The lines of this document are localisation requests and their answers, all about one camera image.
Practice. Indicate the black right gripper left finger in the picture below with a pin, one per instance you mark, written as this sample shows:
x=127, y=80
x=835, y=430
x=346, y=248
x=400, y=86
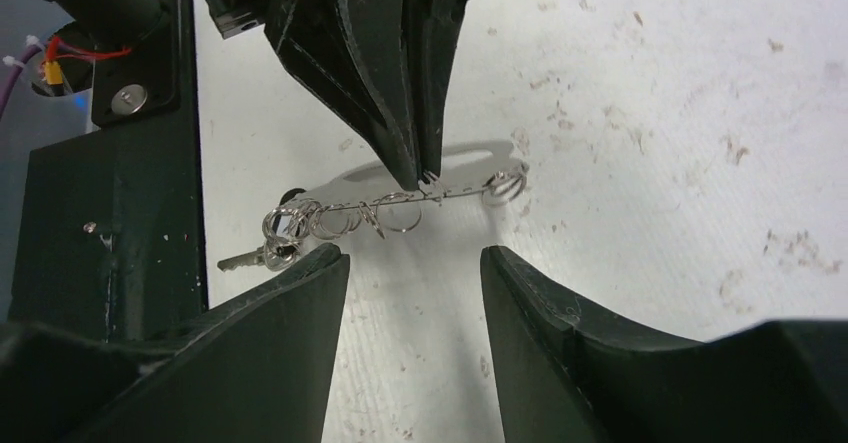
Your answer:
x=257, y=368

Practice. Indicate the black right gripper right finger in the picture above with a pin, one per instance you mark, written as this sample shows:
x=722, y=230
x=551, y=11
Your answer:
x=570, y=370

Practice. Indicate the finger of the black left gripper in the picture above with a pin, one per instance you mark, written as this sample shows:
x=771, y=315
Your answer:
x=431, y=33
x=357, y=58

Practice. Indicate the silver carabiner keyring with rings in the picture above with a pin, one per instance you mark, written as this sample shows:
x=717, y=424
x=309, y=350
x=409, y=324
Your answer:
x=364, y=195

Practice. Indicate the black key tag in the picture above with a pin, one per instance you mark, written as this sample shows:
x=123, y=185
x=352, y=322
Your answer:
x=290, y=194

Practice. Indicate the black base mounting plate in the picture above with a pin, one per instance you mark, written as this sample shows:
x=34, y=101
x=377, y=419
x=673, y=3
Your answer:
x=111, y=243

